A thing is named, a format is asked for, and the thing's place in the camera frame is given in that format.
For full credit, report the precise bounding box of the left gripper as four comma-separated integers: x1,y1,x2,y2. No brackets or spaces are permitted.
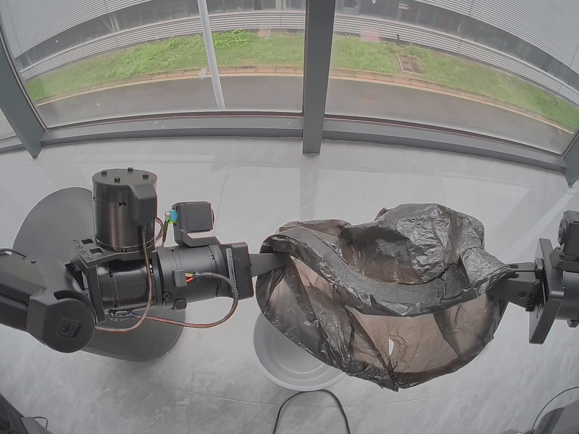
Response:
151,241,293,311

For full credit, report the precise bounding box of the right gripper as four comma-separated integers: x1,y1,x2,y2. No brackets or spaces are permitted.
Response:
487,239,579,345

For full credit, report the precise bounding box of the black plastic bag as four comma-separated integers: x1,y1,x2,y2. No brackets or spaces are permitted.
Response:
255,203,515,391

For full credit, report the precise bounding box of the white trash bin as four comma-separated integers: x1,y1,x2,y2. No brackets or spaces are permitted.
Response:
253,308,350,390

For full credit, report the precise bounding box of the window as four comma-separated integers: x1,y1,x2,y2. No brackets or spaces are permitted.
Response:
0,0,579,175

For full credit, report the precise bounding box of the dark grey round chair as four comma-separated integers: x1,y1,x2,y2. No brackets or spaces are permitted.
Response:
11,187,187,363

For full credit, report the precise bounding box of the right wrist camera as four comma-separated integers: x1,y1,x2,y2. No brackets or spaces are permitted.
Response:
555,211,579,262

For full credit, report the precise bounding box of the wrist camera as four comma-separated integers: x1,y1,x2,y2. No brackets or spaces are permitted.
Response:
164,201,219,248
555,211,579,262

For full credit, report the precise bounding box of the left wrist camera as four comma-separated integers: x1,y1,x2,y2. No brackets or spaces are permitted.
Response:
164,201,219,248

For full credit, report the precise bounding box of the black cable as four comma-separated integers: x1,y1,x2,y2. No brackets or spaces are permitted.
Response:
273,389,352,434
531,389,579,434

